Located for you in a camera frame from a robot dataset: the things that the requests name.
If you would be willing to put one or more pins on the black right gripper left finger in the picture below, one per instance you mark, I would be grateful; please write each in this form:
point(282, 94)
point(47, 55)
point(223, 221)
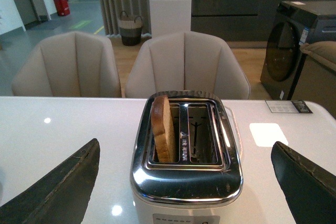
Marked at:
point(62, 195)

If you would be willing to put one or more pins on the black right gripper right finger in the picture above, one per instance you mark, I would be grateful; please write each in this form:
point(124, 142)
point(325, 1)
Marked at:
point(308, 188)

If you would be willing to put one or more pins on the brown bread slice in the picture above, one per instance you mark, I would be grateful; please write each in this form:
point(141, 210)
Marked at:
point(163, 130)

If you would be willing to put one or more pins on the black label card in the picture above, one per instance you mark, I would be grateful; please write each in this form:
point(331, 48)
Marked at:
point(288, 106)

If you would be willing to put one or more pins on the beige sofa armrest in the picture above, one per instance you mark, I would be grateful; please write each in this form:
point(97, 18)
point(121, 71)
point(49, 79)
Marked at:
point(317, 79)

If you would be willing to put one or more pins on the cream chrome toaster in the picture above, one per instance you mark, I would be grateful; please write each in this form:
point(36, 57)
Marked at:
point(207, 175)

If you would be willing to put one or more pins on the beige chair left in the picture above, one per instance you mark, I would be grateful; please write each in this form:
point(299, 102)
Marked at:
point(74, 64)

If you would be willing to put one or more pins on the beige chair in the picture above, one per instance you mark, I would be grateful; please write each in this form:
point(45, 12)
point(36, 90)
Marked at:
point(74, 64)
point(187, 61)

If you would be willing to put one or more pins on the dark grey washing machine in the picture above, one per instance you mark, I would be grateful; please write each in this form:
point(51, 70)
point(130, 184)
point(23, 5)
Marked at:
point(296, 23)

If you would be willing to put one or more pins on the woven laundry basket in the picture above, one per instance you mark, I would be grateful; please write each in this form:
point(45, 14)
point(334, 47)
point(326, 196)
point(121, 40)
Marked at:
point(130, 28)

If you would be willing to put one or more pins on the beige chair right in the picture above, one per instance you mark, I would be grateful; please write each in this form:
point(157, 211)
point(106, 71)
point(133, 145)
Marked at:
point(187, 61)

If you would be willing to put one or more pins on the red fire cabinet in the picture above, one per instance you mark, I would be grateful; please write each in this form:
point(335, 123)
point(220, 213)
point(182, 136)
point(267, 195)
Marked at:
point(62, 7)

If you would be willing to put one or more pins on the white cabinet column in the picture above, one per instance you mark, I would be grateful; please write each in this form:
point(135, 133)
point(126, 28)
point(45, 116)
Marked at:
point(169, 16)

